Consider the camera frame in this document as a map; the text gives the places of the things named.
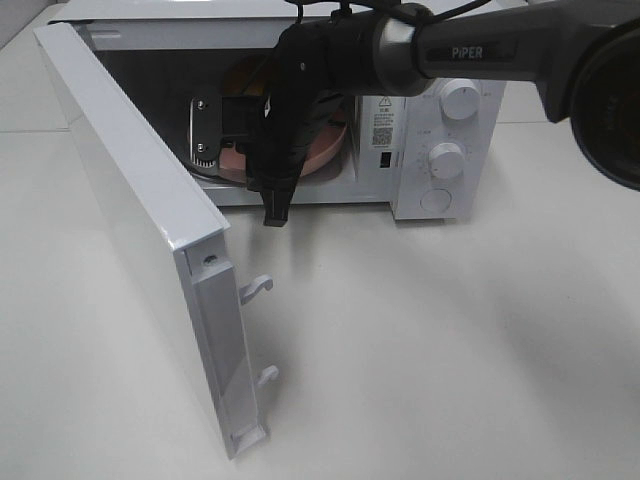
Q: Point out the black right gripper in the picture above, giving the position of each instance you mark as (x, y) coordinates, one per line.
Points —
(273, 131)

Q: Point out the white microwave door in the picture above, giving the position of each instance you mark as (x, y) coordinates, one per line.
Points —
(168, 233)

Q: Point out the pink round plate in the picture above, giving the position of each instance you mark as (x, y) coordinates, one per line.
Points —
(250, 75)

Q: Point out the round white door button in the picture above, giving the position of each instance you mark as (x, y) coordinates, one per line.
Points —
(436, 200)

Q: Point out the white timer knob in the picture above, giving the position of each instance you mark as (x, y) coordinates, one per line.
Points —
(446, 161)

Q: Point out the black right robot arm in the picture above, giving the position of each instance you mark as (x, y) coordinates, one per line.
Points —
(582, 56)

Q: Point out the glass microwave turntable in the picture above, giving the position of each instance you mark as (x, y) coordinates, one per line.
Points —
(230, 166)

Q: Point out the white microwave oven body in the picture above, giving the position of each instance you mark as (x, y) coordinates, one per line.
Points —
(148, 70)

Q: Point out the upper white power knob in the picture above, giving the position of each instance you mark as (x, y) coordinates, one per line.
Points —
(459, 99)

